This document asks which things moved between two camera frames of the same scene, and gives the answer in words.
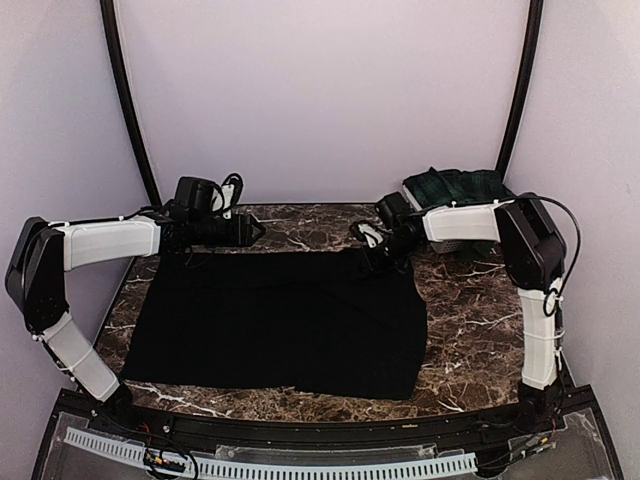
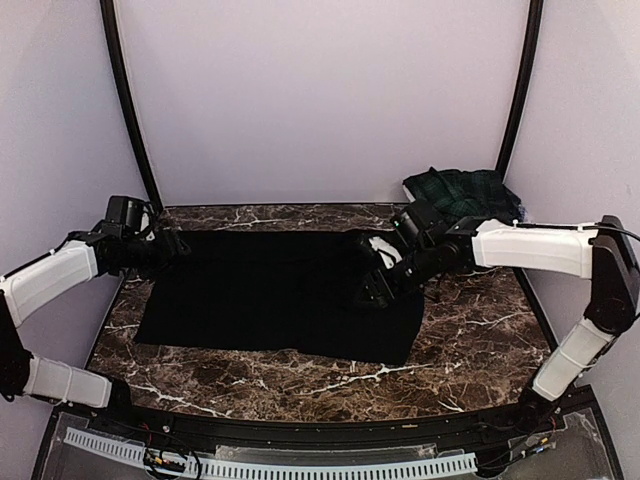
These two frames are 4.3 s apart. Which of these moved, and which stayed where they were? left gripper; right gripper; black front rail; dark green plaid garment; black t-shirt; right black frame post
Moved: black t-shirt; left gripper; right gripper
Stayed: dark green plaid garment; black front rail; right black frame post
